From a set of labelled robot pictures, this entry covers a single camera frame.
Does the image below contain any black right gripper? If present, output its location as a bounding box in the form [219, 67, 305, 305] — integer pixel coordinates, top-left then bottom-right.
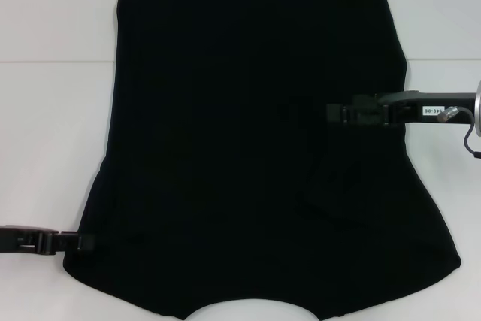
[325, 89, 478, 127]

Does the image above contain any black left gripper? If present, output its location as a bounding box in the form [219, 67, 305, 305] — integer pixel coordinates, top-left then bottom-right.
[0, 224, 95, 256]

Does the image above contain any black shirt with FREE print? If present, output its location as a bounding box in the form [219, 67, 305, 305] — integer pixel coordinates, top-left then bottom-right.
[62, 0, 463, 321]

